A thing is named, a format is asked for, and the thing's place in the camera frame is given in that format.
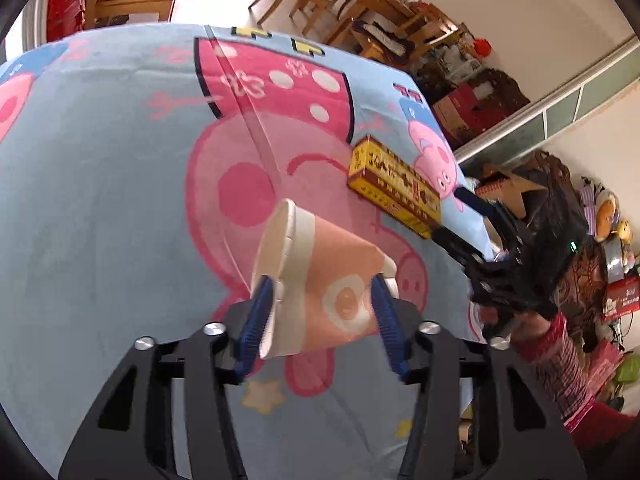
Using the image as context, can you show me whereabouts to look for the blue cartoon pig printed blanket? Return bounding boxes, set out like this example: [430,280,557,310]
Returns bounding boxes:
[0,22,493,480]

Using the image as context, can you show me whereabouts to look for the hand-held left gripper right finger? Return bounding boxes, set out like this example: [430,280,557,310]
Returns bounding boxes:
[370,274,588,480]

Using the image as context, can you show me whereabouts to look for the pink bag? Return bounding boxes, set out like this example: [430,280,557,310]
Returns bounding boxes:
[587,340,626,396]

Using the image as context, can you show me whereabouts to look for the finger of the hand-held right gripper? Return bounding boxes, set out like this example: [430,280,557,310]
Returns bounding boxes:
[452,186,521,241]
[431,226,488,273]

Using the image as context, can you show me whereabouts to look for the wooden chair with dark cushion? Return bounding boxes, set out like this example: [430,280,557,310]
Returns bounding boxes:
[350,2,463,68]

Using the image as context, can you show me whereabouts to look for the person's right forearm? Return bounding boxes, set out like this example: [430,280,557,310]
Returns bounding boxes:
[517,312,636,451]

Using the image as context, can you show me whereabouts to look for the pink and white paper cup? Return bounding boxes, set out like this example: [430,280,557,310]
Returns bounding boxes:
[250,198,400,360]

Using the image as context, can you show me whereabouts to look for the yellow printed box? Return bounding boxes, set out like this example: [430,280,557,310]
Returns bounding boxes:
[347,135,443,240]

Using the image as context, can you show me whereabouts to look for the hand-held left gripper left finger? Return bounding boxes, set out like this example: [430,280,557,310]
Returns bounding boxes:
[59,275,276,480]

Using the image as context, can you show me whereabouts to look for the yellow plush toy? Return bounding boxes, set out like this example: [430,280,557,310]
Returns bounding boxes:
[595,192,621,238]

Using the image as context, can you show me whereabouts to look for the red printed box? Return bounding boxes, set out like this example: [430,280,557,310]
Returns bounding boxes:
[602,275,640,323]

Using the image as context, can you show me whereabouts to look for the brown cardboard box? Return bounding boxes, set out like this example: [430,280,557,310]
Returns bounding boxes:
[475,162,548,221]

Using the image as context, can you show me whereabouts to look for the dark carved wooden chair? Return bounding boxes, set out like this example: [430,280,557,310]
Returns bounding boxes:
[515,149,616,341]

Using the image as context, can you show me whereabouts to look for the person's right hand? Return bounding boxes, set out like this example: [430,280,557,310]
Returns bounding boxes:
[499,309,564,352]

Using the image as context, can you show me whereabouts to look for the red gift box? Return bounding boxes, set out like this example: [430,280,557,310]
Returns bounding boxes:
[432,84,506,146]

